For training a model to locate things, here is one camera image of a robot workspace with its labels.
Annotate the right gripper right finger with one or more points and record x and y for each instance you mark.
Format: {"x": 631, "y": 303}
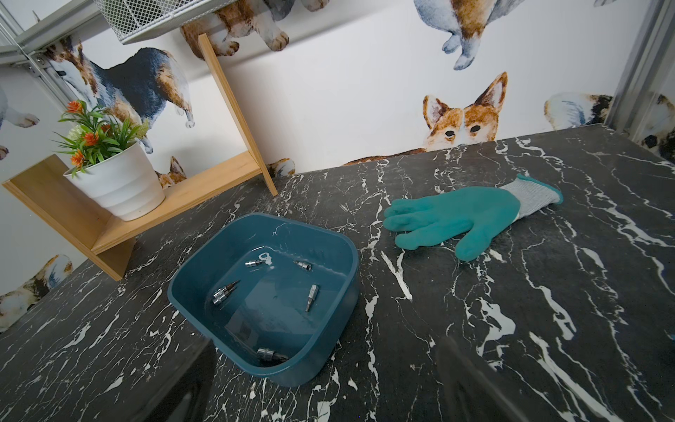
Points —
{"x": 473, "y": 390}

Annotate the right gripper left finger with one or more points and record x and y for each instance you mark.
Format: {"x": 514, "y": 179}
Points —
{"x": 185, "y": 396}

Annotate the teal plastic storage box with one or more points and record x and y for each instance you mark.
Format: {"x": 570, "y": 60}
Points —
{"x": 267, "y": 309}

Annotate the green work glove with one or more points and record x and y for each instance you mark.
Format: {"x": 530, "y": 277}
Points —
{"x": 477, "y": 213}

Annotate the white pot with flowers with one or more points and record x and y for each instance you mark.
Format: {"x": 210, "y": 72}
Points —
{"x": 108, "y": 161}

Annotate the wooden shelf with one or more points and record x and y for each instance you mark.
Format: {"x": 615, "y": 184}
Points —
{"x": 108, "y": 240}

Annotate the white wire basket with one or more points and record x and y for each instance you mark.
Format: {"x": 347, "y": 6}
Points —
{"x": 139, "y": 20}

